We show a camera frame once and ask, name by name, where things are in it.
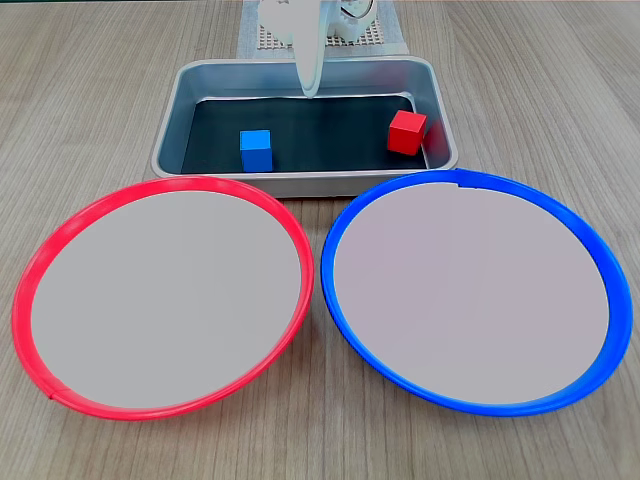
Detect blue cube block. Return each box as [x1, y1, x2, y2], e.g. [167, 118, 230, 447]
[239, 129, 274, 173]

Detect red cube block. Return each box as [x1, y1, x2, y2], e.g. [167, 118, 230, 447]
[386, 109, 429, 156]

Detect black tray liner mat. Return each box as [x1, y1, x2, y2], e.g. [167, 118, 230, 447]
[180, 91, 431, 175]

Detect silver metal tray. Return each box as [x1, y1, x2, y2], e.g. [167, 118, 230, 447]
[150, 56, 460, 199]

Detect grey cloth mat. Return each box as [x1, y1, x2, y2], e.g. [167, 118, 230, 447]
[236, 0, 407, 59]

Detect beige mesh mat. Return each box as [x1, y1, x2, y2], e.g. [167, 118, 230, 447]
[256, 18, 389, 52]

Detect red-rimmed round dish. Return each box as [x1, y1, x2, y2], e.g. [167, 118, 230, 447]
[11, 175, 316, 422]

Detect blue-rimmed round dish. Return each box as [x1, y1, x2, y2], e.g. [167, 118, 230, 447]
[320, 168, 634, 418]

